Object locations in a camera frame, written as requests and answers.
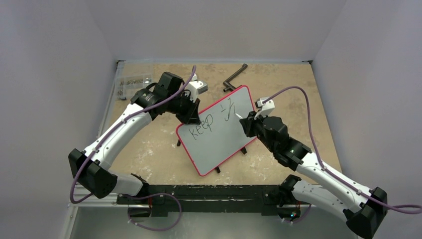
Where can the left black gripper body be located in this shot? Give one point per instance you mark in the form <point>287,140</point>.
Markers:
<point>182,107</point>

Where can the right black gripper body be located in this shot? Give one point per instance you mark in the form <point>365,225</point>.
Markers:
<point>250,124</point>

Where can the black white marker pen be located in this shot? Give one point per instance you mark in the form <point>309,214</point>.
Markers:
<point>238,115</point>

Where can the red framed whiteboard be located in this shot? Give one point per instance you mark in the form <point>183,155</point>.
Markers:
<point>219,136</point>

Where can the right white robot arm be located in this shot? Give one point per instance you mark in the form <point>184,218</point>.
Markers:
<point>364,207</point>

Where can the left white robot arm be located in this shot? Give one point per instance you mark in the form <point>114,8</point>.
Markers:
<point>90,166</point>

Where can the clear plastic screw box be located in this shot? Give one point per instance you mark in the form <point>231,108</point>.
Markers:
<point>126,87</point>

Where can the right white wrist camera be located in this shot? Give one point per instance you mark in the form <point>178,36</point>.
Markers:
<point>264,107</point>

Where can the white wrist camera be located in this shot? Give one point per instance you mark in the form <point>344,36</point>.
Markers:
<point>264,107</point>
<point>195,87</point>

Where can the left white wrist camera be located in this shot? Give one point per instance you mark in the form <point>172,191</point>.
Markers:
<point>195,87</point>

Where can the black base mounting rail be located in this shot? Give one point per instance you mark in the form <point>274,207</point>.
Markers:
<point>160,200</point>

